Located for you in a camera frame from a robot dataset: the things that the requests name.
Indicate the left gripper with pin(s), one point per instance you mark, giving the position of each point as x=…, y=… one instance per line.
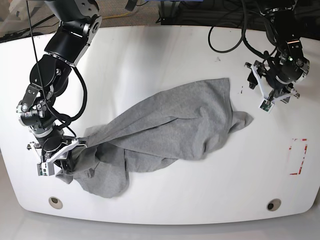
x=281, y=91

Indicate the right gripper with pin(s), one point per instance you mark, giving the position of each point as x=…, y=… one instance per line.
x=54, y=147

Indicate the grey T-shirt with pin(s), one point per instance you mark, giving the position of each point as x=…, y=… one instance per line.
x=186, y=122

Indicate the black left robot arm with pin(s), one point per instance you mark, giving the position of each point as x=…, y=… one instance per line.
x=288, y=65

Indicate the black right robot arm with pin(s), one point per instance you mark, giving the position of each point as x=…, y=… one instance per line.
x=79, y=21

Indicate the red tape rectangle marking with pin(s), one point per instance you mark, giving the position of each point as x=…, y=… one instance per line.
x=296, y=156

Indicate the black rod on floor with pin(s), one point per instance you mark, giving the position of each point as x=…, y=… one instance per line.
x=17, y=34

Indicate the black brush on floor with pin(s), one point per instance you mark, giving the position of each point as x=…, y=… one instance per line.
x=131, y=4

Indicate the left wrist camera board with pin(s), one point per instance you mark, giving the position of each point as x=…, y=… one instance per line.
x=266, y=105

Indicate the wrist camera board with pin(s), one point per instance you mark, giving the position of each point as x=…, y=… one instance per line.
x=266, y=105
x=45, y=169

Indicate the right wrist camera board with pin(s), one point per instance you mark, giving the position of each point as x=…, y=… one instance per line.
x=45, y=169

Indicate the left table cable grommet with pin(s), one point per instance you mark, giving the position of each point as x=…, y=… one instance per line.
x=55, y=203

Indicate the table cable grommet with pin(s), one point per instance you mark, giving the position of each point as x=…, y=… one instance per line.
x=273, y=205
x=55, y=203

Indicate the right table cable grommet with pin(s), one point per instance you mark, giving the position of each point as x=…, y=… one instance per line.
x=273, y=205

